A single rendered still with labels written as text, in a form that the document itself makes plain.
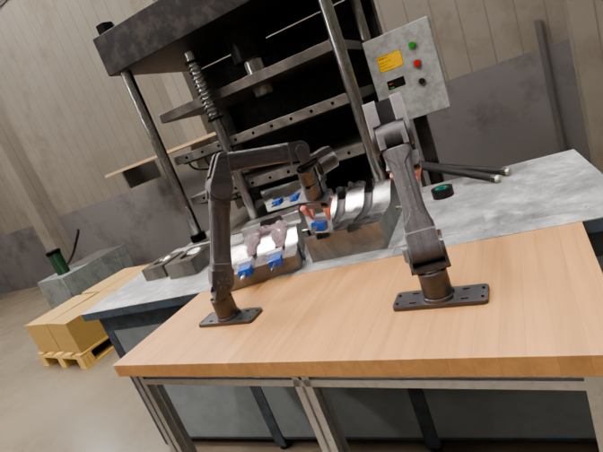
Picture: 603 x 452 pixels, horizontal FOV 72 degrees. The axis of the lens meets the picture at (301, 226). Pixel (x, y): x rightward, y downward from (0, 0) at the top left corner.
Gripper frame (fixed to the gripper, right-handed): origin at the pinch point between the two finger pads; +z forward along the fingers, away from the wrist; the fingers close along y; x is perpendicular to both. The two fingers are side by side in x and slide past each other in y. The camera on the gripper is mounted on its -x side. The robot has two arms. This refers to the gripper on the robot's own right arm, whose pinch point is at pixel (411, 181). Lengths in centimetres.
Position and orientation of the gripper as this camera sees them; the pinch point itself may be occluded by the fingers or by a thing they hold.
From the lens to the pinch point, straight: 138.7
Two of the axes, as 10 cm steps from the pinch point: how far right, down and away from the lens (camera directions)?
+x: -1.5, 7.3, -6.7
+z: 4.6, 6.5, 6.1
